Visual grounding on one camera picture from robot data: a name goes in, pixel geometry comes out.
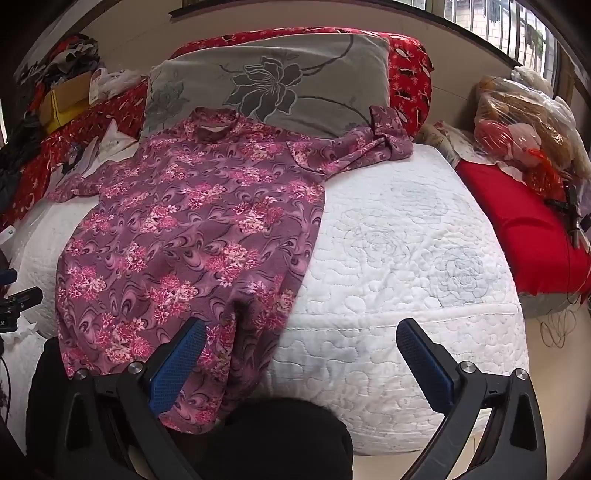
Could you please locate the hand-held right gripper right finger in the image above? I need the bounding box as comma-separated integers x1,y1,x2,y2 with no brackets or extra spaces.
396,318,549,480

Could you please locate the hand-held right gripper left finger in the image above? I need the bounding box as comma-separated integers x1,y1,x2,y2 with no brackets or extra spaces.
58,318,207,480

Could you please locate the purple floral shirt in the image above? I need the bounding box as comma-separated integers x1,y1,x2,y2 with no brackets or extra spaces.
46,106,414,435

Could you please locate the dark clothes heap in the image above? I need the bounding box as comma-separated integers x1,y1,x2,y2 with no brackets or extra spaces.
0,111,47,204

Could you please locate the pile of mixed clothes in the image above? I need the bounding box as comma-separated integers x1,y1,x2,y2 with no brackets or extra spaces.
18,34,102,88

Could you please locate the white quilted mattress cover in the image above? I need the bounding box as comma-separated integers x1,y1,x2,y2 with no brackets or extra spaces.
9,138,529,457

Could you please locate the person's black pants leg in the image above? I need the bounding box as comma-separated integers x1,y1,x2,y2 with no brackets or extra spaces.
28,337,354,480

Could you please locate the plain red cloth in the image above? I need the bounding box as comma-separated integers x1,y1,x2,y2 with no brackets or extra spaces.
455,159,591,296

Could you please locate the white paper package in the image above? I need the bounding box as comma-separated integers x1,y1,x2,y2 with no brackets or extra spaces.
92,117,139,160

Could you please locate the yellow cardboard box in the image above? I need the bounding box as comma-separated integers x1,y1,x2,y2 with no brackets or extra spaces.
39,74,93,132

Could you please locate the black metal tool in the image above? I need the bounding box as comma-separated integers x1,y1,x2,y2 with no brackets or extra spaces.
545,182,587,247

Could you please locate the beige patterned cloth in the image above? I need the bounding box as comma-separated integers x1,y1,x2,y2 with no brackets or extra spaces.
413,120,481,169

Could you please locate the clear plastic bag of plush toys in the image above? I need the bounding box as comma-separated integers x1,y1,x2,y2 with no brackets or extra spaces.
473,76,591,195

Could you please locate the red printed blanket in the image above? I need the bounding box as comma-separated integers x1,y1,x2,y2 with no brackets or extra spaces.
9,25,435,232

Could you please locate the grey floral pillow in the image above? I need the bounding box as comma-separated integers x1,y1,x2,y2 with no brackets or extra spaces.
139,34,393,139

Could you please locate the crumpled white plastic bag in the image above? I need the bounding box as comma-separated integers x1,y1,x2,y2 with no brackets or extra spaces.
510,65,555,97

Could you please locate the barred window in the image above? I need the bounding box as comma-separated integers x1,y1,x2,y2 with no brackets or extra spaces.
388,0,568,70

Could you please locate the thin wire coil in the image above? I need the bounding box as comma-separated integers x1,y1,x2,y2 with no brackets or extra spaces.
540,305,580,349

